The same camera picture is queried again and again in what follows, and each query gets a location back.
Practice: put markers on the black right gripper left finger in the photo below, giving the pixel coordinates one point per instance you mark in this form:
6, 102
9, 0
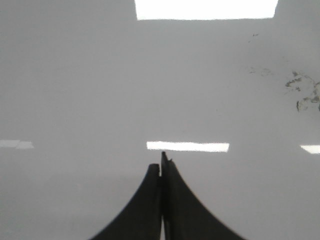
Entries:
141, 218

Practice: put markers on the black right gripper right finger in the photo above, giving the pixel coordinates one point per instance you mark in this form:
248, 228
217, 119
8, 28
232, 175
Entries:
184, 216

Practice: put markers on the white whiteboard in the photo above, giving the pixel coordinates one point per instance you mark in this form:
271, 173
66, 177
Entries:
84, 86

